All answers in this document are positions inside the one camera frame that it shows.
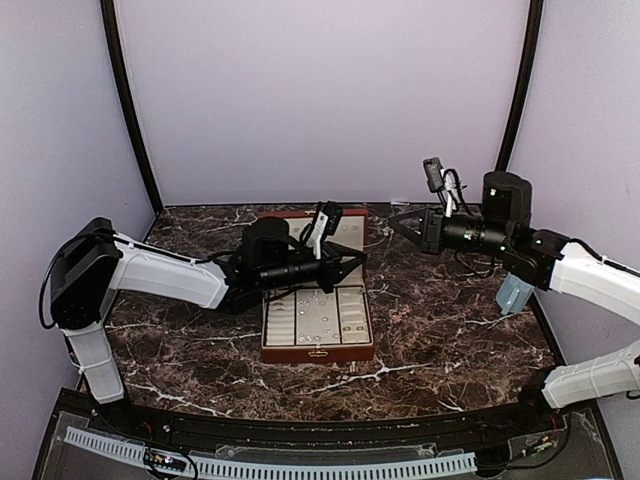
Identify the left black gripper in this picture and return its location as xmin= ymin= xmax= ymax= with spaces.
xmin=260 ymin=241 xmax=368 ymax=294

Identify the beige jewelry tray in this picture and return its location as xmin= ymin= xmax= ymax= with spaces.
xmin=263 ymin=286 xmax=373 ymax=348

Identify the wooden jewelry box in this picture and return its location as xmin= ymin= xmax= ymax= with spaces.
xmin=257 ymin=208 xmax=376 ymax=365

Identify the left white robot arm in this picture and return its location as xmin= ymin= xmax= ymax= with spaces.
xmin=38 ymin=216 xmax=367 ymax=436

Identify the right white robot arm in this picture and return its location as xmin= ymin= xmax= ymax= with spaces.
xmin=389 ymin=171 xmax=639 ymax=434

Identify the light blue plastic cup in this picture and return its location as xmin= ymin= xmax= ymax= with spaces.
xmin=496 ymin=273 xmax=534 ymax=315

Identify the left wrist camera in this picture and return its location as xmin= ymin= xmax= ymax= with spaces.
xmin=300 ymin=201 xmax=343 ymax=259

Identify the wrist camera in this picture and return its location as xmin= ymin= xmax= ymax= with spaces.
xmin=300 ymin=201 xmax=343 ymax=259
xmin=422 ymin=157 xmax=470 ymax=217

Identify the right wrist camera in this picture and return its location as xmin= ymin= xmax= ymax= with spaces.
xmin=422 ymin=157 xmax=470 ymax=217

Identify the right black frame post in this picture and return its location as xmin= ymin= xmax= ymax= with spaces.
xmin=494 ymin=0 xmax=544 ymax=172

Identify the black frame post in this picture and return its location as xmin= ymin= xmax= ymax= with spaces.
xmin=494 ymin=0 xmax=544 ymax=172
xmin=100 ymin=0 xmax=164 ymax=217

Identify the black front rail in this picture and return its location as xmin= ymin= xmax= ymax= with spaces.
xmin=54 ymin=388 xmax=587 ymax=451

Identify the white slotted cable duct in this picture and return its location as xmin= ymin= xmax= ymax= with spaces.
xmin=63 ymin=427 xmax=477 ymax=479

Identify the left black frame post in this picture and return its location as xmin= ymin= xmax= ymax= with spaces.
xmin=100 ymin=0 xmax=164 ymax=217

